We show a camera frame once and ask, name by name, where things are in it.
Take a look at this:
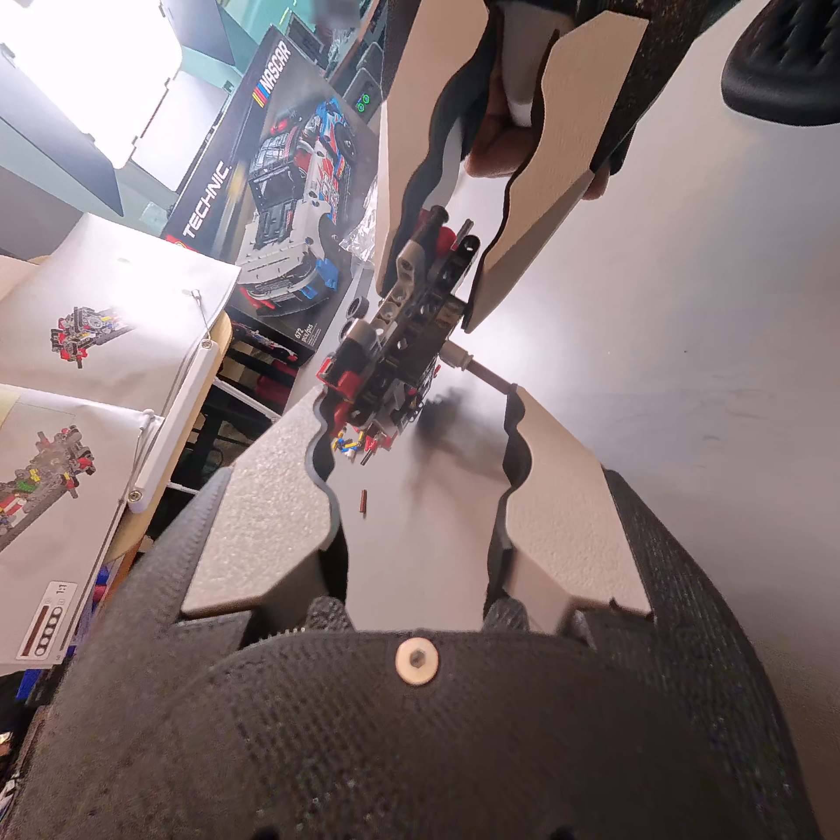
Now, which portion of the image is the lego car chassis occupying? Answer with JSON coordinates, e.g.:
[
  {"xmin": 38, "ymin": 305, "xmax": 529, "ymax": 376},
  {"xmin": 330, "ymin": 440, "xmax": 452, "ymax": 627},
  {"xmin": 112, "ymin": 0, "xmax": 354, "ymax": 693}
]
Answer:
[{"xmin": 317, "ymin": 259, "xmax": 475, "ymax": 455}]

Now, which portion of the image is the white book stand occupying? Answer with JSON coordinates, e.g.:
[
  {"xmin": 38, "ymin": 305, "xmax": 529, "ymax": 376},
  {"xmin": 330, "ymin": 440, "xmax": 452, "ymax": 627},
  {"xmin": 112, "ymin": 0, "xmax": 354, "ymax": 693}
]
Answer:
[{"xmin": 105, "ymin": 308, "xmax": 283, "ymax": 572}]

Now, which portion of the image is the black battery charger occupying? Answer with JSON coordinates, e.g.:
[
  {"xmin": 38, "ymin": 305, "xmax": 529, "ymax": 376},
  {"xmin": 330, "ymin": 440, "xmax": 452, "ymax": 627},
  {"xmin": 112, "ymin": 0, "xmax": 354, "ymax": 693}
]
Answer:
[{"xmin": 343, "ymin": 66, "xmax": 383, "ymax": 126}]

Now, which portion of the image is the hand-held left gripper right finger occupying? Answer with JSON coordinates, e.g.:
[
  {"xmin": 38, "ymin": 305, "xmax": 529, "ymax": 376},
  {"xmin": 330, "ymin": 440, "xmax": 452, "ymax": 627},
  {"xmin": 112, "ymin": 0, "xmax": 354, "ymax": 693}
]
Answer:
[{"xmin": 487, "ymin": 384, "xmax": 654, "ymax": 634}]

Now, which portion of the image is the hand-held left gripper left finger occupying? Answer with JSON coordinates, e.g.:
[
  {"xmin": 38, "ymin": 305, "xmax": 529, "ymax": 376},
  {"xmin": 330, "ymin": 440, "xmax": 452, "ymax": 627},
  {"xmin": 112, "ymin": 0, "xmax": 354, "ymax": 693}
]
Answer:
[{"xmin": 178, "ymin": 386, "xmax": 342, "ymax": 621}]

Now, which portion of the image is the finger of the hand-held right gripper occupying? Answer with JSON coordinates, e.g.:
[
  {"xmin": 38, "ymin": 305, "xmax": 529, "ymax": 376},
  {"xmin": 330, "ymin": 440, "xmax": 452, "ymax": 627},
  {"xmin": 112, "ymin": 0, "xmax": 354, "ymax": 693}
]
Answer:
[
  {"xmin": 374, "ymin": 0, "xmax": 503, "ymax": 291},
  {"xmin": 461, "ymin": 10, "xmax": 652, "ymax": 333}
]

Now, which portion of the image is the person's right hand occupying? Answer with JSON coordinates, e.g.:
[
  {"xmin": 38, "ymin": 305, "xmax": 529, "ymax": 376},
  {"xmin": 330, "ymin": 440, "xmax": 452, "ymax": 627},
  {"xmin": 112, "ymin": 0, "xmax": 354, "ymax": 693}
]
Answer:
[{"xmin": 465, "ymin": 62, "xmax": 613, "ymax": 201}]

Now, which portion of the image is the empty clear plastic bag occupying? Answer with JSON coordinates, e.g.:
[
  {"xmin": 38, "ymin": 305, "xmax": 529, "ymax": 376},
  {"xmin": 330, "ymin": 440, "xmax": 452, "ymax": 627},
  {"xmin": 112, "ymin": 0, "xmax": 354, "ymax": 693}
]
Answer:
[{"xmin": 341, "ymin": 209, "xmax": 380, "ymax": 265}]

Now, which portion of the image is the lego race car box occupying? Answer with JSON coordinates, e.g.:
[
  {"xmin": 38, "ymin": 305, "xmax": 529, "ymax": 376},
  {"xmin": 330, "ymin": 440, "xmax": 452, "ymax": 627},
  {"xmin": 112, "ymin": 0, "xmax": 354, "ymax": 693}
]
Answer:
[{"xmin": 161, "ymin": 26, "xmax": 382, "ymax": 368}]

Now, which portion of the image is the black lego beam subassembly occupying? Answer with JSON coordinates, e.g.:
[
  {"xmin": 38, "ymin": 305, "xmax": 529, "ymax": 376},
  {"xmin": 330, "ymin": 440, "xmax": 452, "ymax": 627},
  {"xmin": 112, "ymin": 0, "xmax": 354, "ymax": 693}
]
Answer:
[{"xmin": 394, "ymin": 205, "xmax": 481, "ymax": 309}]

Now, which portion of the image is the black ribbed object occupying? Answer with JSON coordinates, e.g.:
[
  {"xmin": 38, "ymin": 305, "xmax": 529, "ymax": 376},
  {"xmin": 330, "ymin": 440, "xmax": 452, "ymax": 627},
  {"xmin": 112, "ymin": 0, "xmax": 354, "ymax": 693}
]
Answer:
[{"xmin": 721, "ymin": 0, "xmax": 840, "ymax": 127}]

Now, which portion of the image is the studio light panel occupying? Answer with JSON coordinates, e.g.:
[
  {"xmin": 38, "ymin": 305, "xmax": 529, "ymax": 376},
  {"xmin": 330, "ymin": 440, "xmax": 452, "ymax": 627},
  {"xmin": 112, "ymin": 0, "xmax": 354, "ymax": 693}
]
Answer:
[{"xmin": 0, "ymin": 0, "xmax": 237, "ymax": 217}]

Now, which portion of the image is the lego instruction booklet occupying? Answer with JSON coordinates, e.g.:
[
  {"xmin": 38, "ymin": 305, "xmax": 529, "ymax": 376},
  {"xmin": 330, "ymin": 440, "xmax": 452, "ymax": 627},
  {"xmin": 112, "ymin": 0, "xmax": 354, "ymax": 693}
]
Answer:
[{"xmin": 0, "ymin": 213, "xmax": 242, "ymax": 677}]

